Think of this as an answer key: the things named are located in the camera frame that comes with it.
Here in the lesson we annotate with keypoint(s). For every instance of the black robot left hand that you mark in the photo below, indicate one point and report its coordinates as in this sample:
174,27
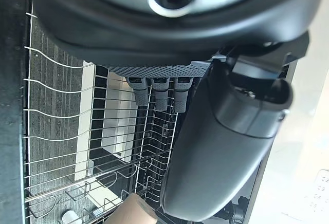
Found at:
144,28

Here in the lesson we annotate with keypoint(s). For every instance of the black dishwasher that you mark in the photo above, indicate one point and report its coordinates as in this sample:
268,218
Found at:
10,111

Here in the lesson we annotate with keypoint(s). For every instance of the brown cylindrical cup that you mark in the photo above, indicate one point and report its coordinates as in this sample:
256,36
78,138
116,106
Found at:
131,211

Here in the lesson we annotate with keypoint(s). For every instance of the small white plastic cap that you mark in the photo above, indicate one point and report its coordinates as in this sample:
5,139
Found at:
68,216

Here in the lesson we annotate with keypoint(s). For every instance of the white power strip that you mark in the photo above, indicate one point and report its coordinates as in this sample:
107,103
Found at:
323,188

